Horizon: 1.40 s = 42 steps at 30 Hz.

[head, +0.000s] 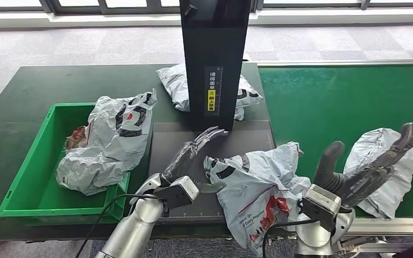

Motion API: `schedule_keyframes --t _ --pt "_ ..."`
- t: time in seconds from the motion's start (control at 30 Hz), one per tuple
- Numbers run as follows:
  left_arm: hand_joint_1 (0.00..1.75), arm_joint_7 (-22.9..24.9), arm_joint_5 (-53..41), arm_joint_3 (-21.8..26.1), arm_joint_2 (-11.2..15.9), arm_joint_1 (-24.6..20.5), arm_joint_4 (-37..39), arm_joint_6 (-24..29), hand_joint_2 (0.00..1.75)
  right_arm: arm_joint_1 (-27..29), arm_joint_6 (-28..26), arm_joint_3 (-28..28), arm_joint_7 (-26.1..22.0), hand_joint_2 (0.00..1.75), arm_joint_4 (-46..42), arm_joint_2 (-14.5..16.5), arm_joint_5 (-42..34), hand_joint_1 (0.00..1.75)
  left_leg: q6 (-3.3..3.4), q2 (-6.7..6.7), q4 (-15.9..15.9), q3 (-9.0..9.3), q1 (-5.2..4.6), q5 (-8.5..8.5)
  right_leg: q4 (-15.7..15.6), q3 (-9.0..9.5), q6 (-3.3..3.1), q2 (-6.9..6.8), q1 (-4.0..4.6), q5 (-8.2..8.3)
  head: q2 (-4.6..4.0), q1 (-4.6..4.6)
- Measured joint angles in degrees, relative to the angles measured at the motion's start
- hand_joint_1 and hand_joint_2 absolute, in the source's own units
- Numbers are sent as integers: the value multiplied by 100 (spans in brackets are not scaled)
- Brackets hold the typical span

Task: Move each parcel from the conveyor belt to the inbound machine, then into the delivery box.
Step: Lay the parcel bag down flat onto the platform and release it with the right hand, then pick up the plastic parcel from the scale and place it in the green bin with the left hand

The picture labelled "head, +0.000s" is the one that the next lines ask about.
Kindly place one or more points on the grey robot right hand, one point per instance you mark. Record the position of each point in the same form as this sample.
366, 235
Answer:
363, 178

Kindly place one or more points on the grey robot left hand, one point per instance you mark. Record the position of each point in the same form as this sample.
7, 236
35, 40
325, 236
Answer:
183, 160

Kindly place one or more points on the plain grey parcel bag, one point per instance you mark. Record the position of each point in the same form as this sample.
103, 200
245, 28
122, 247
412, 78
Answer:
399, 185

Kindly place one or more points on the white parcel red print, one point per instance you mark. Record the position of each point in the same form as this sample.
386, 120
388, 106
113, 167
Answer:
110, 149

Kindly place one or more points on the white parcel bag promise print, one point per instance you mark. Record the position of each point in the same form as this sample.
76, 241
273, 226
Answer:
260, 185

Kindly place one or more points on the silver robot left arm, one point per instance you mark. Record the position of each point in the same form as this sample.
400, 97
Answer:
139, 220

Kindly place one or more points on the white parcel bag black stripes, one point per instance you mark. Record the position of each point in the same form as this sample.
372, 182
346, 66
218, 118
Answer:
172, 83

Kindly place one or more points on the green conveyor belt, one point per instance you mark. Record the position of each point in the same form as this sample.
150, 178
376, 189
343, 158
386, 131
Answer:
334, 99

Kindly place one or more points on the black inbound scanner machine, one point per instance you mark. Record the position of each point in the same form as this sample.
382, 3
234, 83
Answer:
213, 42

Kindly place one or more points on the yellow black instruction label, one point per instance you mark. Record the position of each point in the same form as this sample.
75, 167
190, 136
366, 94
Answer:
213, 96

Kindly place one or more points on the green plastic crate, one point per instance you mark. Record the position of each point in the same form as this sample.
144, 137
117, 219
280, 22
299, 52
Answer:
32, 192

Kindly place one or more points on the dark green table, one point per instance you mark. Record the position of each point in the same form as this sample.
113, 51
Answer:
32, 85

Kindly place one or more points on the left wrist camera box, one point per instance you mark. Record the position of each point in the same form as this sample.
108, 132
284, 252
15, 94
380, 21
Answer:
178, 192

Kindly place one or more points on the aluminium conveyor side rail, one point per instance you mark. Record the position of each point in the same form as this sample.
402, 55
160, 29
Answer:
334, 63
399, 226

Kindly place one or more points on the dark window frame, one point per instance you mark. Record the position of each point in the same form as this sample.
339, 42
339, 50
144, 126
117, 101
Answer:
85, 9

